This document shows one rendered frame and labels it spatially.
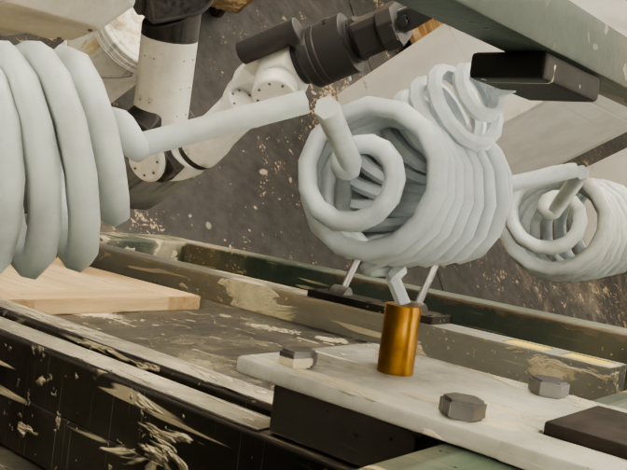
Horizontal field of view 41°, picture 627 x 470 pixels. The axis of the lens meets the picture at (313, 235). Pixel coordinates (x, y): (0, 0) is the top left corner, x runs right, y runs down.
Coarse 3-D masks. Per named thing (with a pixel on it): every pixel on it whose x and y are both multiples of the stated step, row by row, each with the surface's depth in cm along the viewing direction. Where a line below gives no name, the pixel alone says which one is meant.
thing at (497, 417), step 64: (512, 64) 29; (448, 128) 32; (0, 320) 55; (64, 320) 57; (384, 320) 36; (0, 384) 52; (64, 384) 47; (128, 384) 44; (192, 384) 46; (320, 384) 33; (384, 384) 34; (448, 384) 35; (512, 384) 37; (64, 448) 47; (128, 448) 43; (192, 448) 40; (256, 448) 38; (320, 448) 36; (384, 448) 34; (512, 448) 27; (576, 448) 28
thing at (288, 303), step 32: (96, 256) 143; (128, 256) 138; (160, 256) 140; (192, 288) 127; (224, 288) 123; (256, 288) 119; (288, 288) 118; (288, 320) 114; (320, 320) 111; (352, 320) 107; (416, 352) 101; (448, 352) 98; (480, 352) 95; (512, 352) 93; (544, 352) 90; (576, 352) 93; (576, 384) 88; (608, 384) 86
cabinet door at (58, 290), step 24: (0, 288) 99; (24, 288) 104; (48, 288) 106; (72, 288) 108; (96, 288) 111; (120, 288) 114; (144, 288) 115; (168, 288) 118; (48, 312) 96; (72, 312) 99; (96, 312) 102
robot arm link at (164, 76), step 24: (144, 48) 129; (168, 48) 128; (192, 48) 130; (144, 72) 131; (168, 72) 130; (192, 72) 133; (144, 96) 132; (168, 96) 131; (144, 120) 132; (168, 120) 133; (144, 168) 133
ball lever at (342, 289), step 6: (354, 264) 113; (348, 270) 113; (354, 270) 113; (348, 276) 112; (342, 282) 112; (348, 282) 112; (330, 288) 112; (336, 288) 111; (342, 288) 111; (348, 288) 111; (342, 294) 110; (348, 294) 111
